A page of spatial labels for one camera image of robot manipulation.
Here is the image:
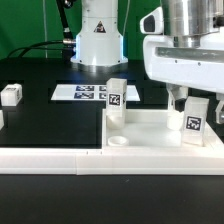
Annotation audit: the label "white part at left edge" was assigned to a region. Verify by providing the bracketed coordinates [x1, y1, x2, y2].
[0, 110, 4, 130]

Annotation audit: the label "white L-shaped fixture wall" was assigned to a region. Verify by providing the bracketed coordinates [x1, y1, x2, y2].
[0, 112, 224, 176]

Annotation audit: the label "white sheet with fiducial tags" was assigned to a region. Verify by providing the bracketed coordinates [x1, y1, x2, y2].
[50, 84, 141, 102]

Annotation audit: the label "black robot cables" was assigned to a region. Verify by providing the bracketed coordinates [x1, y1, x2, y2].
[7, 0, 77, 59]

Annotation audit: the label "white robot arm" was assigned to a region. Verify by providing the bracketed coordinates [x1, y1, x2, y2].
[72, 0, 224, 124]

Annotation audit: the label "white square tabletop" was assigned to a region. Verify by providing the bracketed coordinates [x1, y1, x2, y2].
[100, 108, 221, 150]

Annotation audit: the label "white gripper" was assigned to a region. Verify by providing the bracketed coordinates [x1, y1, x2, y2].
[143, 32, 224, 124]

